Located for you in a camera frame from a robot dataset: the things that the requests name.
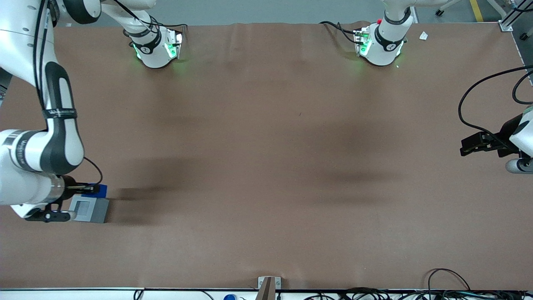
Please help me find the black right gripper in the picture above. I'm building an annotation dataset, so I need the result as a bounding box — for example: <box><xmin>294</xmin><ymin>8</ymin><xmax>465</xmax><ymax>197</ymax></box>
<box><xmin>62</xmin><ymin>175</ymin><xmax>101</xmax><ymax>197</ymax></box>

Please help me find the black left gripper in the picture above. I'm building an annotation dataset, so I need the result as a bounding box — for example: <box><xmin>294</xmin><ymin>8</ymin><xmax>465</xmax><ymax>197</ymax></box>
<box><xmin>460</xmin><ymin>113</ymin><xmax>524</xmax><ymax>158</ymax></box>

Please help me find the blue plastic insert part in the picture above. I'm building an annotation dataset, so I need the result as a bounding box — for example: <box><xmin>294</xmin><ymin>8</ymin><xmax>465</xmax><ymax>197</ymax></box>
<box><xmin>82</xmin><ymin>184</ymin><xmax>108</xmax><ymax>199</ymax></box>

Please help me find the gray square base block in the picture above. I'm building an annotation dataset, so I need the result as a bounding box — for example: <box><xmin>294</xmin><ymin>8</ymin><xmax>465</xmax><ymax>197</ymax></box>
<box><xmin>68</xmin><ymin>195</ymin><xmax>110</xmax><ymax>224</ymax></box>

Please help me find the white chair leg with caster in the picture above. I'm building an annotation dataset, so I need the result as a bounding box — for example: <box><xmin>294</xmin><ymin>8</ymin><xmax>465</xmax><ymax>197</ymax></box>
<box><xmin>435</xmin><ymin>0</ymin><xmax>463</xmax><ymax>17</ymax></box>

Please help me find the brown table cover sheet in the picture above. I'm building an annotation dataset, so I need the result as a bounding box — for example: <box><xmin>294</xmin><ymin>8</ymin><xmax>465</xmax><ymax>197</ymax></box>
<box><xmin>0</xmin><ymin>21</ymin><xmax>528</xmax><ymax>291</ymax></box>

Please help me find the gray metal mounting plate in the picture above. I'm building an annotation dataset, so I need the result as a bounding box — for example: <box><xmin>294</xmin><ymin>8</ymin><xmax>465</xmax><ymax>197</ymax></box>
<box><xmin>258</xmin><ymin>276</ymin><xmax>282</xmax><ymax>290</ymax></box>

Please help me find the long black left wrist cable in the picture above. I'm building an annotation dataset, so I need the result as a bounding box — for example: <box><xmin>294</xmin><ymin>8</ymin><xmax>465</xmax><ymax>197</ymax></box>
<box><xmin>458</xmin><ymin>65</ymin><xmax>533</xmax><ymax>144</ymax></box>

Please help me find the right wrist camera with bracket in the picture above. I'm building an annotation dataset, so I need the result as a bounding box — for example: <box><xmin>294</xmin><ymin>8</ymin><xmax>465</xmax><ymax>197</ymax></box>
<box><xmin>24</xmin><ymin>202</ymin><xmax>78</xmax><ymax>223</ymax></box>

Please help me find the left wrist camera gray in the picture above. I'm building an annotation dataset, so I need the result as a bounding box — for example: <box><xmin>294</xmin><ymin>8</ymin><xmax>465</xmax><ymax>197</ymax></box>
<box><xmin>505</xmin><ymin>157</ymin><xmax>533</xmax><ymax>174</ymax></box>

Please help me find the short black looped cable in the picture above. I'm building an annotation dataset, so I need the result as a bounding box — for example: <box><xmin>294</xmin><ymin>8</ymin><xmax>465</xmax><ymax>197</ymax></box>
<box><xmin>512</xmin><ymin>70</ymin><xmax>533</xmax><ymax>105</ymax></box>

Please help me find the aluminium frame post with bracket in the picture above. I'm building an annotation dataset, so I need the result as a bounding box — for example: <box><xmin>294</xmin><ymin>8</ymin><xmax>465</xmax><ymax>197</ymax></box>
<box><xmin>499</xmin><ymin>0</ymin><xmax>533</xmax><ymax>32</ymax></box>

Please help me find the black cable loop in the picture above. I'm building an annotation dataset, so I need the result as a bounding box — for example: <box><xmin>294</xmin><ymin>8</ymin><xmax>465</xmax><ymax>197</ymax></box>
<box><xmin>427</xmin><ymin>268</ymin><xmax>472</xmax><ymax>292</ymax></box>

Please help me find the black cable bundle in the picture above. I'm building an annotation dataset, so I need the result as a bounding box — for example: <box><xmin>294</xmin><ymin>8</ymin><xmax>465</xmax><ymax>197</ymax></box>
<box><xmin>304</xmin><ymin>287</ymin><xmax>533</xmax><ymax>300</ymax></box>

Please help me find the black left base cable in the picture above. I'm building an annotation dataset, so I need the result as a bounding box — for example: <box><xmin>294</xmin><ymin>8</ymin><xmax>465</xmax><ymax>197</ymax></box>
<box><xmin>319</xmin><ymin>20</ymin><xmax>361</xmax><ymax>45</ymax></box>

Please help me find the black base cable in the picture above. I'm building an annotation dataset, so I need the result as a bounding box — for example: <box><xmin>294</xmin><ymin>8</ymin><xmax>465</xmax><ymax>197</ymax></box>
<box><xmin>150</xmin><ymin>17</ymin><xmax>189</xmax><ymax>34</ymax></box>
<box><xmin>319</xmin><ymin>20</ymin><xmax>361</xmax><ymax>45</ymax></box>

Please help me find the black right base cable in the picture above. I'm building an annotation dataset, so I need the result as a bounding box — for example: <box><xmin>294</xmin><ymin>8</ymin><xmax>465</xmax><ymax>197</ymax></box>
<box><xmin>150</xmin><ymin>17</ymin><xmax>189</xmax><ymax>34</ymax></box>

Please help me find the brown camera post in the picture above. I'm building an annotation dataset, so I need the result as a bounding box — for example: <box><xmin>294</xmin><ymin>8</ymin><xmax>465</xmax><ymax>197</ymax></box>
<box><xmin>255</xmin><ymin>277</ymin><xmax>276</xmax><ymax>300</ymax></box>

